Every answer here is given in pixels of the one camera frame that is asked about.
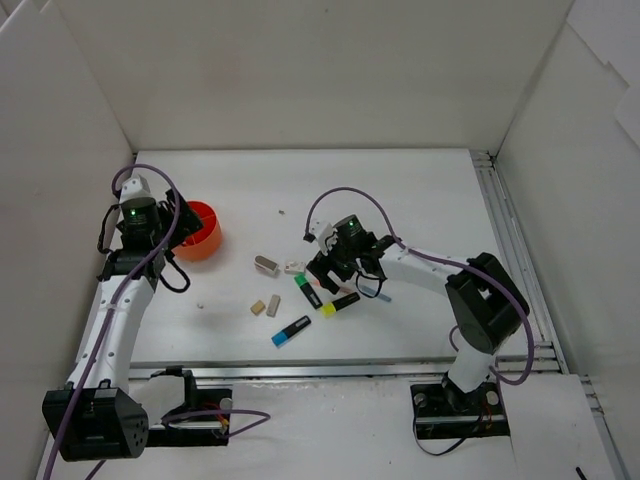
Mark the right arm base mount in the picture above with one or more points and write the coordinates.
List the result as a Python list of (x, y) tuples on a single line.
[(443, 419)]

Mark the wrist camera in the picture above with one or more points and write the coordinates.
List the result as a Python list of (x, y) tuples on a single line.
[(322, 233), (135, 187)]

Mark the aluminium side rail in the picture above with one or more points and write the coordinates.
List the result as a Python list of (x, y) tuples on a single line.
[(515, 255)]

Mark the small tan eraser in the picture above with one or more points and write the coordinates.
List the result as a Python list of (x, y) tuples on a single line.
[(258, 307)]

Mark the green capped black marker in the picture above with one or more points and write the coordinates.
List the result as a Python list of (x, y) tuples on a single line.
[(308, 291)]

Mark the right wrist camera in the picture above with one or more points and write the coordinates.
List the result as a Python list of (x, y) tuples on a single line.
[(322, 233)]

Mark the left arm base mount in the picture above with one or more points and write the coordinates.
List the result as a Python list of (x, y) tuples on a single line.
[(182, 413)]

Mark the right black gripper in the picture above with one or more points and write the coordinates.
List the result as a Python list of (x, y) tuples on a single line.
[(337, 265)]

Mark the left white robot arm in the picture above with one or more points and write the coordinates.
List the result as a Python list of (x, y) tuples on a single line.
[(93, 416)]

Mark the blue slim highlighter pen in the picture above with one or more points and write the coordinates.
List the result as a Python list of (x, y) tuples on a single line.
[(371, 293)]

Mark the orange slim highlighter pen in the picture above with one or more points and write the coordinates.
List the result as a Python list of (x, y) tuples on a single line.
[(342, 289)]

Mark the aluminium front rail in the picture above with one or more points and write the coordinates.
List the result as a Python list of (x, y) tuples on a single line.
[(302, 372)]

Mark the blue capped black marker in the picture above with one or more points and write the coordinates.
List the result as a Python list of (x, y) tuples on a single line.
[(290, 331)]

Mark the long beige eraser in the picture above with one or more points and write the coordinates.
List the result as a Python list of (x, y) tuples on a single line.
[(273, 306)]

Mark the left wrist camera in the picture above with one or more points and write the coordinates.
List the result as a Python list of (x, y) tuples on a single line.
[(135, 187)]

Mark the yellow capped black marker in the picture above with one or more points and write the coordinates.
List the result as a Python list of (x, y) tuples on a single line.
[(331, 308)]

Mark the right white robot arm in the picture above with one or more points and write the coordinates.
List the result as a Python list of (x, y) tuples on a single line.
[(487, 306)]

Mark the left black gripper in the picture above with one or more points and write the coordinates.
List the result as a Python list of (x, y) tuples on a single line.
[(181, 223)]

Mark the white eraser in sleeve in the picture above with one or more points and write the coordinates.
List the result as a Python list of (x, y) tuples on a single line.
[(294, 267)]

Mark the orange round pen holder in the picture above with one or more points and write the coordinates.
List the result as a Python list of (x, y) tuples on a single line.
[(205, 242)]

